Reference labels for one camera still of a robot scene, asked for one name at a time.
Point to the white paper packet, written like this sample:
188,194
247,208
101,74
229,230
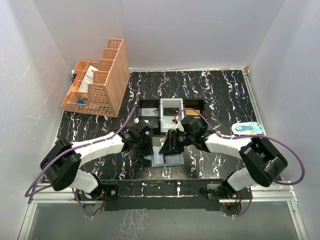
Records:
88,79

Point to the green card holder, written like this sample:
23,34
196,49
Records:
160,160

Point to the white card with magnetic stripe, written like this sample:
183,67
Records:
149,112

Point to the peach plastic desk organizer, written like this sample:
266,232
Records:
106,93

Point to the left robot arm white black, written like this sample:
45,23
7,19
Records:
62,165

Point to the black card in white bin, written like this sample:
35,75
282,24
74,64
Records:
170,111

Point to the black bin with gold card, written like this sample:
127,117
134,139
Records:
198,104

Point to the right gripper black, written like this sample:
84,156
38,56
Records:
171,145

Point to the gold card in black bin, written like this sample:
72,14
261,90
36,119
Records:
190,112

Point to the white plastic bin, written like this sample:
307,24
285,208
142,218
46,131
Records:
166,122

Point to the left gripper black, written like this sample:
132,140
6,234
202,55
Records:
148,149

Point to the blue white oval package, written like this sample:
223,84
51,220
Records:
247,128

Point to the black bin with white card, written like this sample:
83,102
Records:
149,103

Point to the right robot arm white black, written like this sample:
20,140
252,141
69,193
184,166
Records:
263,163

